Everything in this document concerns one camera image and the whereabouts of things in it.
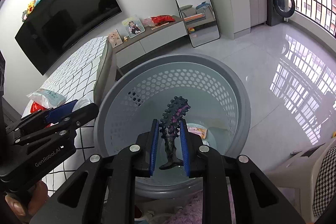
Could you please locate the dark spiky toy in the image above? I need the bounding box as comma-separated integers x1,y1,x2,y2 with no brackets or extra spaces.
159,96,190,170

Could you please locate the pink snack wrapper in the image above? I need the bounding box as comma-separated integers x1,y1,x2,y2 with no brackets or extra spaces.
187,126,207,139

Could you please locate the baby wipes packet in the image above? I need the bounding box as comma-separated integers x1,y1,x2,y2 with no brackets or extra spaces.
27,89,66,109

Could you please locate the red plastic bag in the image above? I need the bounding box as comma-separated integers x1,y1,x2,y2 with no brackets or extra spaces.
30,101,47,113

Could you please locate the person's left hand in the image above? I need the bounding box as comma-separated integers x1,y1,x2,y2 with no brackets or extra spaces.
5,180,49,218

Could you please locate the grey perforated laundry basket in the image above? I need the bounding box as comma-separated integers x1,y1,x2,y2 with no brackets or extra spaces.
93,54,251,199

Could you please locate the white grid tablecloth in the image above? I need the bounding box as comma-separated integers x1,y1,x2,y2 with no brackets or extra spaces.
41,36,107,196

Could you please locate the low grey tv cabinet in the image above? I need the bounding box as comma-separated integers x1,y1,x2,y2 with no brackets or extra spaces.
113,15,187,68

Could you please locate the red bag on cabinet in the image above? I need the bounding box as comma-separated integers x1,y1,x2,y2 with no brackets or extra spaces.
150,15,175,26

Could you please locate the framed child photo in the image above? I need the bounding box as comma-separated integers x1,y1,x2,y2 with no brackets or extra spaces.
122,15,145,38

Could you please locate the front-load washing machine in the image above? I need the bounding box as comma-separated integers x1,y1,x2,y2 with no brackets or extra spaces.
266,0,295,26

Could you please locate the checkered chair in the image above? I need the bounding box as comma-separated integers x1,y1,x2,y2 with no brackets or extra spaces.
312,146,335,223

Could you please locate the black wall television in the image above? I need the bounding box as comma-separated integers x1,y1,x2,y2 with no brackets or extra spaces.
15,0,121,75

